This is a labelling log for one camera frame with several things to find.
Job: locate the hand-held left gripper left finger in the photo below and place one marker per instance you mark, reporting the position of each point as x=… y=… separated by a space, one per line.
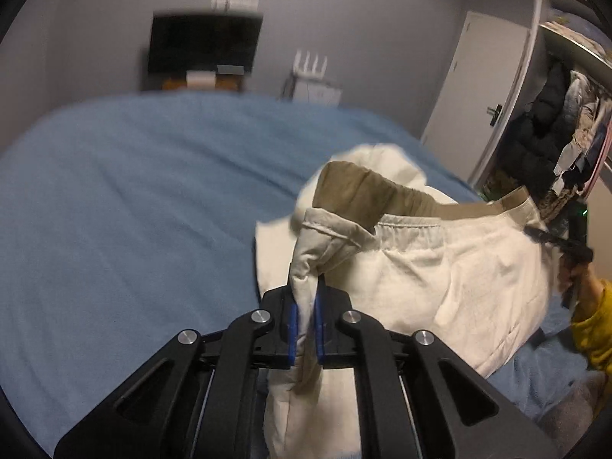
x=291 y=330

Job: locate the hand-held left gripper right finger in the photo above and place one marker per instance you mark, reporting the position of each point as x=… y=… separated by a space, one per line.
x=319 y=334

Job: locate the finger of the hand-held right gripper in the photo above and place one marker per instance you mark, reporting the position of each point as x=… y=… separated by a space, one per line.
x=545 y=236

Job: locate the cream hooded puffer jacket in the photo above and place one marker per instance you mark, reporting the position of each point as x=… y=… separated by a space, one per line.
x=454 y=272

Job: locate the row of hanging clothes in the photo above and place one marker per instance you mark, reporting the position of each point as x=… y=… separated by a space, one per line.
x=583 y=119

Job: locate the person's right hand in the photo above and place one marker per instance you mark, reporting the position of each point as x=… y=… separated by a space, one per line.
x=581 y=282

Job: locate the black hanging puffer coat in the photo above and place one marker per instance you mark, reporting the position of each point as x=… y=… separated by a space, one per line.
x=535 y=129

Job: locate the grey fleece cloth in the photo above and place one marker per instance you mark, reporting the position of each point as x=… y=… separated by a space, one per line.
x=573 y=406

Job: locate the white door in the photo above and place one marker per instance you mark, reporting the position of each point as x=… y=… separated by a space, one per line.
x=468 y=91

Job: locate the blue bed blanket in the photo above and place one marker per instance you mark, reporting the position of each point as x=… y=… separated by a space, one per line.
x=119 y=224

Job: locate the open white wardrobe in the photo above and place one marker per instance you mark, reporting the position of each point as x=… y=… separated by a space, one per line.
x=538 y=19

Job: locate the white router with antennas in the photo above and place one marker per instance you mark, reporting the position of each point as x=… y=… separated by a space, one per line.
x=311 y=64

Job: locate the small white box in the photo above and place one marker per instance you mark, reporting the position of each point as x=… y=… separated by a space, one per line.
x=201 y=80

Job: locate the small grey box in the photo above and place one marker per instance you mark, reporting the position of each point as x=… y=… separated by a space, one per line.
x=231 y=70

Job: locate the black wall television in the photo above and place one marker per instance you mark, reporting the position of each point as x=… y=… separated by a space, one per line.
x=201 y=43

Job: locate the white wall socket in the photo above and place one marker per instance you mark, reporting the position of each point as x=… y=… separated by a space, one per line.
x=234 y=2

